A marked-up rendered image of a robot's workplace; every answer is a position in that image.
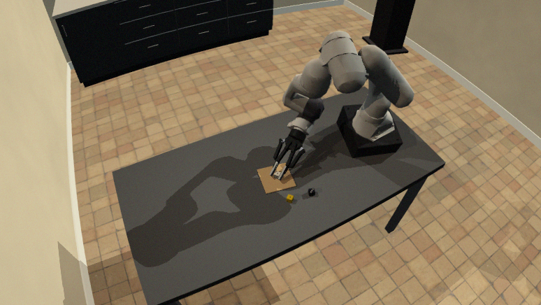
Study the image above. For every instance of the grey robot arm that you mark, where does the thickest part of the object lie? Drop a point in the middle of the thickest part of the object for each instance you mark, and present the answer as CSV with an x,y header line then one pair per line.
x,y
339,61

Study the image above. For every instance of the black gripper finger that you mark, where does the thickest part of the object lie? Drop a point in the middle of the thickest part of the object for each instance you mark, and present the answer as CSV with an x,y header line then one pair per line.
x,y
290,164
278,158

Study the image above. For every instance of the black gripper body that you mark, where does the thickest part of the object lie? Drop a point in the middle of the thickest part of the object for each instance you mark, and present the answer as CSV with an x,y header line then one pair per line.
x,y
295,136

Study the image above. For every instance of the orange flat mat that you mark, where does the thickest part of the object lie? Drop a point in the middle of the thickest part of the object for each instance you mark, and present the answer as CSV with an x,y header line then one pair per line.
x,y
272,184

